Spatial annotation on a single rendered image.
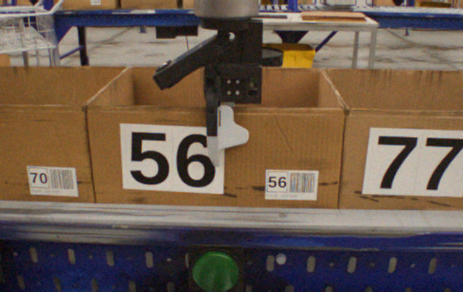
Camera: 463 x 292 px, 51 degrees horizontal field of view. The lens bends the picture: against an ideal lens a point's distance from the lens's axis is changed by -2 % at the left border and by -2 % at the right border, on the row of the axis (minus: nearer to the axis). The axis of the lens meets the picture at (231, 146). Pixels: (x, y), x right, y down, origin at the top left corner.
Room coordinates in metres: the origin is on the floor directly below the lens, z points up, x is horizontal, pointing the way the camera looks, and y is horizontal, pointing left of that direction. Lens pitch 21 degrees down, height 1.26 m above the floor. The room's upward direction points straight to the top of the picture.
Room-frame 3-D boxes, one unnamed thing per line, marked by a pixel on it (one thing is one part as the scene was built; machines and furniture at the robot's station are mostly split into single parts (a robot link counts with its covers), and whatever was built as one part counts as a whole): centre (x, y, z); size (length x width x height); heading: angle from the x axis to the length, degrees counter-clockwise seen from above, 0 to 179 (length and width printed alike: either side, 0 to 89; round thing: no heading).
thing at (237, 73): (0.70, 0.00, 1.12); 0.09 x 0.08 x 0.12; 87
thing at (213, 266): (0.62, 0.02, 0.81); 0.07 x 0.01 x 0.07; 87
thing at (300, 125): (0.84, 0.02, 0.96); 0.39 x 0.29 x 0.17; 87
